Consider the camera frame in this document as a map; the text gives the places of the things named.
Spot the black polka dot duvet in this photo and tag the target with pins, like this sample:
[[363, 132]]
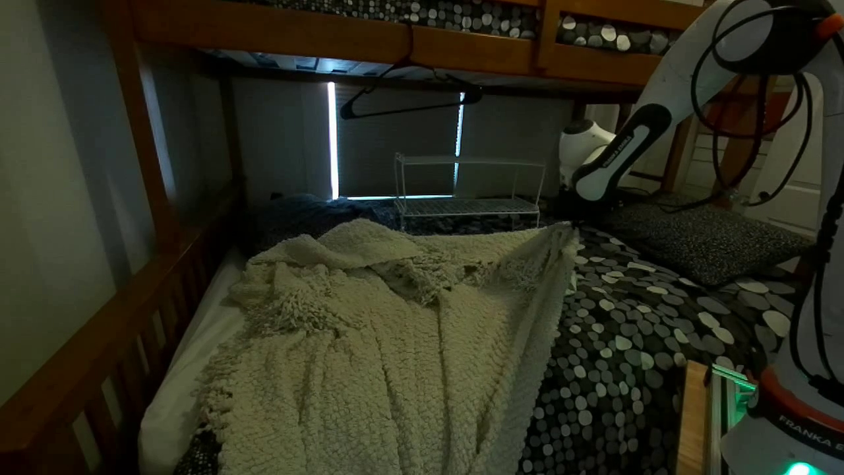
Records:
[[633, 351]]

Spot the white panel door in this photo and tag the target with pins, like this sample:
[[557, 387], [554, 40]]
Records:
[[793, 189]]

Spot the white metal rail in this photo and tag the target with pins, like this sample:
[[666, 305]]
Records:
[[735, 392]]

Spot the cream knitted fleece blanket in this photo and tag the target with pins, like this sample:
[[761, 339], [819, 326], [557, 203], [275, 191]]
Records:
[[396, 371]]

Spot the white mattress sheet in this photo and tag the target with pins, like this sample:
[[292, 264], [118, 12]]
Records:
[[174, 387]]

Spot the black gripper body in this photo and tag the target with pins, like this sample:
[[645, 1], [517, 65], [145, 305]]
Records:
[[565, 206]]

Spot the grey dotted pillow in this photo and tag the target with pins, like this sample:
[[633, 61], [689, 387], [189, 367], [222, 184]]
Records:
[[703, 238]]

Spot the light wooden plank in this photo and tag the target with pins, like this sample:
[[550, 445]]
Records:
[[691, 422]]

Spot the wooden bunk ladder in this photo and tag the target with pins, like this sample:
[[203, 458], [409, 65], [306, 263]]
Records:
[[678, 148]]

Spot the dark window blind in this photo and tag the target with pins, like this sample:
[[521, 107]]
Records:
[[280, 140], [396, 140]]

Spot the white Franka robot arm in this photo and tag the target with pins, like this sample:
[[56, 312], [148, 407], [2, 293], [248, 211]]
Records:
[[687, 79]]

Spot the wooden bunk bed frame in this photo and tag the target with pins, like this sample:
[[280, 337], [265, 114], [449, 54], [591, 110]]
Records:
[[81, 351]]

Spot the black clothes hanger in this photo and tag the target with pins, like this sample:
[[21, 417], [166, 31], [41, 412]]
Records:
[[412, 110]]

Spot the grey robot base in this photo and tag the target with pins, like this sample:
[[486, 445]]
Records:
[[774, 449]]

